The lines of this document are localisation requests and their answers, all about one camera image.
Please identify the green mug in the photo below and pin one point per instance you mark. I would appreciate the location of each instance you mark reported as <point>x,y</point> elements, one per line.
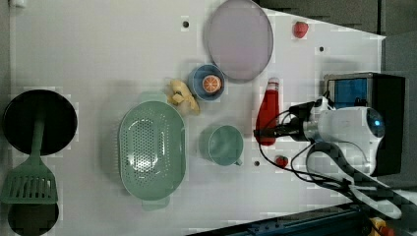
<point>222,145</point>

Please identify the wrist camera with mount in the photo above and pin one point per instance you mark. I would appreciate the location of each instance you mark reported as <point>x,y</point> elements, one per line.
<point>305,110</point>

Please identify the green slotted spatula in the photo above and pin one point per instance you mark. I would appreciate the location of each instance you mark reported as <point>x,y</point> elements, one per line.
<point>31,182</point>

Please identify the red strawberry toy near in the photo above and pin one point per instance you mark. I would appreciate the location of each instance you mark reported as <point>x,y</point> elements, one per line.
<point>281,161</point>

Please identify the black toaster oven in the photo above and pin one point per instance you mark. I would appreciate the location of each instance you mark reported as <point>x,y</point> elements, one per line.
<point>386,94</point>

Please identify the red plush ketchup bottle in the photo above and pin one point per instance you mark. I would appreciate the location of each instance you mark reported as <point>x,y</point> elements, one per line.
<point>270,106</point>

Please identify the red strawberry toy far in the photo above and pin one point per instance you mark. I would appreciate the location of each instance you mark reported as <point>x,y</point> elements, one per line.
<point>300,29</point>

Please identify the black round pot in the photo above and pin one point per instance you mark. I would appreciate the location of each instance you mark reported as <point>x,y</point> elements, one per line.
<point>32,220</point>

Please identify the red strawberry toy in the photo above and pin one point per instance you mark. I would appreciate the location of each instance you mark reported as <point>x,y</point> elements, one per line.
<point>300,29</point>
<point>281,161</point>

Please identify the blue small bowl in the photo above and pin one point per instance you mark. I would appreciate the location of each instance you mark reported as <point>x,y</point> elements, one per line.
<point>196,82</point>

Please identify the yellow red emergency button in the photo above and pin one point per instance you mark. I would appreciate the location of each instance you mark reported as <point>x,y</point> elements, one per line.
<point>381,226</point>

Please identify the orange slice toy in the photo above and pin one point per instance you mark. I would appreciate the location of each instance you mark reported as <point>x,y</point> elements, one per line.
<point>212,84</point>

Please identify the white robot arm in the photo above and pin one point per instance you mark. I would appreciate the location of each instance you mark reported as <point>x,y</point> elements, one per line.
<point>342,154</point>

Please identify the yellow banana toy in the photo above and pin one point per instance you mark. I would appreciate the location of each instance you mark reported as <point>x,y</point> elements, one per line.
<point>181,97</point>

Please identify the green perforated strainer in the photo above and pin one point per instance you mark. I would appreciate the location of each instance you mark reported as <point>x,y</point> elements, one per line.
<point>152,150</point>

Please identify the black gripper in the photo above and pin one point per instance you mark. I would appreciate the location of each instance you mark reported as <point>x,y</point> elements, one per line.
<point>293,129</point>

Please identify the lilac round plate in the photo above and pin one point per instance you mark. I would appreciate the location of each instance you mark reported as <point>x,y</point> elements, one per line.
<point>240,39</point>

